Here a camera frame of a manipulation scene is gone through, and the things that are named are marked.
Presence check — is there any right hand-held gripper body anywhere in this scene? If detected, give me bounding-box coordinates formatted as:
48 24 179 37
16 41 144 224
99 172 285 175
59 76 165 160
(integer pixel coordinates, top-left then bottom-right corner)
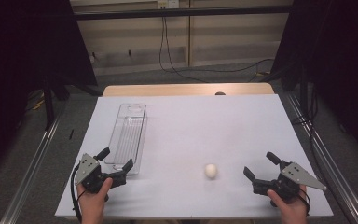
252 161 328 202

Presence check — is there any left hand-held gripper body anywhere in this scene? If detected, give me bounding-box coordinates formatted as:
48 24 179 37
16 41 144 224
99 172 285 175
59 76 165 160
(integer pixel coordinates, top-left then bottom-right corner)
74 152 127 194

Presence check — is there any clear plastic container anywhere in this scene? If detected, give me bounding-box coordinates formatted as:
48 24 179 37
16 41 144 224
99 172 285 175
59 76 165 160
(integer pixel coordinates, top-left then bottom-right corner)
103 103 148 175

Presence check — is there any white egg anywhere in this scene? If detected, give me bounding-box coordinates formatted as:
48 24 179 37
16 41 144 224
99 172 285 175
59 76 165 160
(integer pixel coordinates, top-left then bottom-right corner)
204 163 218 180

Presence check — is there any person's right hand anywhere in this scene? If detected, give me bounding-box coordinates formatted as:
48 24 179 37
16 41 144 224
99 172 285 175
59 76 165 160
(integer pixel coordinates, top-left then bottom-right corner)
267 185 310 224

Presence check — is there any person's left hand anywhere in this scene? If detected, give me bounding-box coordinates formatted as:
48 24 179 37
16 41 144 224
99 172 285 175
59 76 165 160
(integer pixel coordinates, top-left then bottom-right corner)
76 176 114 224

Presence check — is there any white table sheet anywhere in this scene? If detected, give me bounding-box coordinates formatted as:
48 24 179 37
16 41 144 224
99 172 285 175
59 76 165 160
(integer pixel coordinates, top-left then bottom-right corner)
54 93 335 218

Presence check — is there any black metal stand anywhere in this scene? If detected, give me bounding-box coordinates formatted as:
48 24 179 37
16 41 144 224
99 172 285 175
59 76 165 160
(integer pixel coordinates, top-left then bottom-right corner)
42 76 56 131

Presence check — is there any black curtain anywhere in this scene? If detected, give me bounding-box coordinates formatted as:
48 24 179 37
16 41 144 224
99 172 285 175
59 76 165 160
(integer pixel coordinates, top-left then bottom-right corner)
270 0 358 164
0 0 99 179

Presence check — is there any black horizontal bar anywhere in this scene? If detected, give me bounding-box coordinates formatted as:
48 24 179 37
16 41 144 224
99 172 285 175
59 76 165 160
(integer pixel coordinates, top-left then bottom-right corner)
74 5 293 21

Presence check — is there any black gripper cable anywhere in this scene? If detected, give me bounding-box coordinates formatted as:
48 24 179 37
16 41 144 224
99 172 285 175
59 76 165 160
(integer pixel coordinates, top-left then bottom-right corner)
297 185 311 217
70 163 87 223

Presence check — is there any metal floor rail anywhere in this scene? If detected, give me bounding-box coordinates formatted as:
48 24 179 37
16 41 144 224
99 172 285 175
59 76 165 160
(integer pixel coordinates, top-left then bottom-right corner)
0 101 68 224
282 92 358 224

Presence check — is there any yellow cable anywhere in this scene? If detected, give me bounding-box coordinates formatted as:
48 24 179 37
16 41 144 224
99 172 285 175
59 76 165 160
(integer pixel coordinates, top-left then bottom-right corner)
27 92 46 111

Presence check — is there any black power cable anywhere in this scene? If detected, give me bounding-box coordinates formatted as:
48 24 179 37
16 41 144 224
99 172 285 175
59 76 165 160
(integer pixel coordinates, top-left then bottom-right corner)
163 16 275 75
158 16 211 84

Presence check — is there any white wall power outlet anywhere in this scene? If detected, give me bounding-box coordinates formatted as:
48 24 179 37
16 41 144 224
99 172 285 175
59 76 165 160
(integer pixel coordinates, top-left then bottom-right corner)
157 0 180 9

